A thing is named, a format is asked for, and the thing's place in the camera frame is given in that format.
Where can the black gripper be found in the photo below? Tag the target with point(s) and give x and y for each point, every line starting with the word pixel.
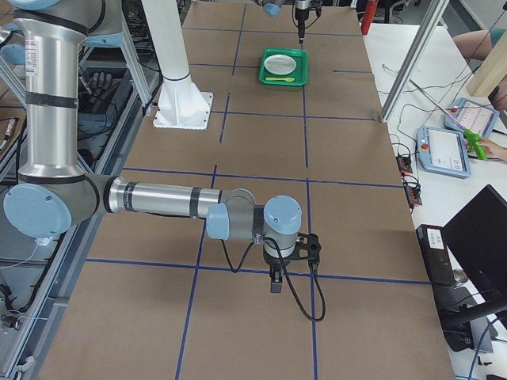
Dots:
pixel 300 13
pixel 272 264

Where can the yellow plastic spoon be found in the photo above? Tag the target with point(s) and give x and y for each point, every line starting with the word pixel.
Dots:
pixel 277 79

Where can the person's forearm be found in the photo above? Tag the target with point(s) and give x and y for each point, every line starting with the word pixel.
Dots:
pixel 474 45

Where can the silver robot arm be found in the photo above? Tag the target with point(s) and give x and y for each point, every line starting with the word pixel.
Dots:
pixel 273 7
pixel 53 193

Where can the person's hand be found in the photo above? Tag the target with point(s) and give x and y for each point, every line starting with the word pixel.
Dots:
pixel 493 150

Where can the white round plate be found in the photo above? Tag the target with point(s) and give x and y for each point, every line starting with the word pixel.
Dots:
pixel 279 64

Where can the green plastic tray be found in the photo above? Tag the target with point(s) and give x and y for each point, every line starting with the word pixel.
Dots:
pixel 300 73

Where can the red cylinder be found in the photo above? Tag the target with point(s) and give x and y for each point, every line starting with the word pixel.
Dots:
pixel 368 17

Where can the black computer box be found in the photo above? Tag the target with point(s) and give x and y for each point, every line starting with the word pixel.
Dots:
pixel 435 255

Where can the orange black connector block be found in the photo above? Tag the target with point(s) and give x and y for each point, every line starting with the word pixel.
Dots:
pixel 404 164

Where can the near blue teach pendant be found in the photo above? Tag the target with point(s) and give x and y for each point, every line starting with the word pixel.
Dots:
pixel 443 151

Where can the blue teach pendant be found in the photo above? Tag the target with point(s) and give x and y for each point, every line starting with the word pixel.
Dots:
pixel 443 151
pixel 479 118

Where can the far blue teach pendant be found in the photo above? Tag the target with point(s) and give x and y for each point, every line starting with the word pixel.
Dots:
pixel 479 118

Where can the wooden beam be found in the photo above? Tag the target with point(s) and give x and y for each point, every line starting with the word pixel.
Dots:
pixel 491 72

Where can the black monitor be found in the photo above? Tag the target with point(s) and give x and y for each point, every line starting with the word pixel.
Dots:
pixel 476 236

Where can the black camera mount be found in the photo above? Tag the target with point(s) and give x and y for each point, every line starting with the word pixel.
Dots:
pixel 307 248
pixel 316 6

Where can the aluminium frame profile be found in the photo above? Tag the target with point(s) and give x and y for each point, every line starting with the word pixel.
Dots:
pixel 421 39

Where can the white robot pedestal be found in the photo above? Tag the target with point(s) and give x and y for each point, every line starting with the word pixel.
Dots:
pixel 181 105

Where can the green handled grabber tool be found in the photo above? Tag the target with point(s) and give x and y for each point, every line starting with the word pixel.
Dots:
pixel 471 137

